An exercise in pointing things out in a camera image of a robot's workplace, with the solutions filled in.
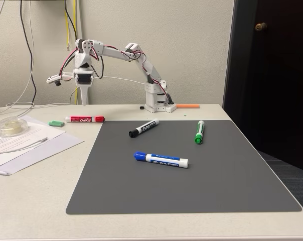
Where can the green cylinder piece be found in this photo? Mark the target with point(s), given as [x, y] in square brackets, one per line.
[52, 123]
[60, 124]

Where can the dark wooden door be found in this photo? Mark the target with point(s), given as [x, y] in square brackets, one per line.
[279, 88]

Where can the blank white paper sheet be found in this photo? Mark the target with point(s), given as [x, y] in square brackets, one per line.
[53, 148]

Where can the green dry erase marker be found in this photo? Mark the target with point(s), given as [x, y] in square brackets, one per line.
[199, 131]

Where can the orange stick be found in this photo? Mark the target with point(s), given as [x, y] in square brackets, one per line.
[187, 106]

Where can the brass door knob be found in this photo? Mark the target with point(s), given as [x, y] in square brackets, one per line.
[261, 26]

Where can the red dry erase marker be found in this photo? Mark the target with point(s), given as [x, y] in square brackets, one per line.
[85, 119]

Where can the clear tape dispenser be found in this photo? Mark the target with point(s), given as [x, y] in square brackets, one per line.
[12, 126]

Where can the printed white paper sheet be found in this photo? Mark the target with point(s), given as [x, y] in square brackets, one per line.
[36, 133]

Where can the blue dry erase marker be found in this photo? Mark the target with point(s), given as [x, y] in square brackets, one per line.
[164, 160]

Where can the black dry erase marker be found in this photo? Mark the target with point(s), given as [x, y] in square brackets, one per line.
[144, 128]

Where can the grey rectangular mat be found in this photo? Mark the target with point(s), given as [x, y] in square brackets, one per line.
[181, 183]

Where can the white mounted camera box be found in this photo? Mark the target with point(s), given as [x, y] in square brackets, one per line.
[55, 79]

